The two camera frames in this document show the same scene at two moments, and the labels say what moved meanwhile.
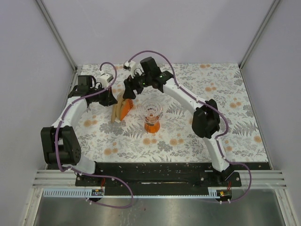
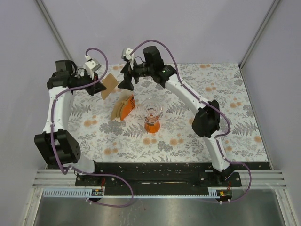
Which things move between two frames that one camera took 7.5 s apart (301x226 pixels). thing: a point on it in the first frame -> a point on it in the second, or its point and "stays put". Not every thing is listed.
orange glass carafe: x=152 y=125 stays put
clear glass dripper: x=151 y=108 stays put
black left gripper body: x=101 y=97 -> x=83 y=80
